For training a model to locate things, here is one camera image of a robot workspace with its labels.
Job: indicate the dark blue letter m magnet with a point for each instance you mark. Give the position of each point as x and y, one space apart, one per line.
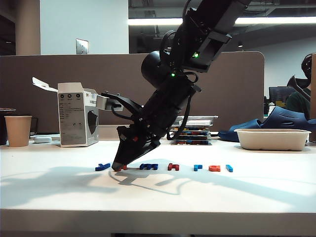
148 167

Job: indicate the light blue letter r magnet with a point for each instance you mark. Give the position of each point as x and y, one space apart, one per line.
196 168

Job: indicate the light blue letter l magnet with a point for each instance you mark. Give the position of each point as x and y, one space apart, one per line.
229 168

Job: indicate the brown paper cup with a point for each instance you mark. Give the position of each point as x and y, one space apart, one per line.
17 130

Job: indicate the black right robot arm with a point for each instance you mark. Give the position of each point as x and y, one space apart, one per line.
209 14

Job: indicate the long ceiling light strip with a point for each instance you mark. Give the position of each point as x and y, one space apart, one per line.
148 21

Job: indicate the brown wooden cabinet panel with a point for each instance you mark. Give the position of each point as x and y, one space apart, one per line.
313 98

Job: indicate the metal wall switch plate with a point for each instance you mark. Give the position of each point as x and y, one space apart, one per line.
82 47

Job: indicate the orange letter a magnet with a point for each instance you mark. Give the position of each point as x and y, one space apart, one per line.
214 169

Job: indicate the orange letter o magnet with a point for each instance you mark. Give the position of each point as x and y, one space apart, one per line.
124 168

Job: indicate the dark lidded cup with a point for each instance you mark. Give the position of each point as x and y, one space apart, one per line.
2 128

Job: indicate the red letter h magnet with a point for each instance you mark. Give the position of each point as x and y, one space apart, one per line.
172 168

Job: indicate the person in green top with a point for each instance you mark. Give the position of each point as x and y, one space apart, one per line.
297 103

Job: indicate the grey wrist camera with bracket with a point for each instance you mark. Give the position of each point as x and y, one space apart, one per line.
103 102

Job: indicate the white grey mask box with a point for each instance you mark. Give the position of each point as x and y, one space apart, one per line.
71 118

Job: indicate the dark blue letter y magnet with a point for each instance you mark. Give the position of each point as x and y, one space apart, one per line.
101 168

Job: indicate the brown desk partition panel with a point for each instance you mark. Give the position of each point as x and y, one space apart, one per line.
49 69

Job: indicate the beige paper pulp bowl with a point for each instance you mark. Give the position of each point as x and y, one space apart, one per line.
271 140

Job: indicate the clear plastic tray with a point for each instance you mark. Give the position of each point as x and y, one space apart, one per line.
202 118

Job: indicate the navy blue rubber slipper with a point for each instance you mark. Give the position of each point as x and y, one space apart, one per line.
244 128
286 121

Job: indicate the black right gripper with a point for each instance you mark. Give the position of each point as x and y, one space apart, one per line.
160 116

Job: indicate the teal magnet letter card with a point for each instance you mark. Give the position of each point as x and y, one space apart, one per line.
195 129
192 142
195 138
195 133

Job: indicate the dark computer monitor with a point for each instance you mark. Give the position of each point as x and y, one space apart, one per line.
277 95

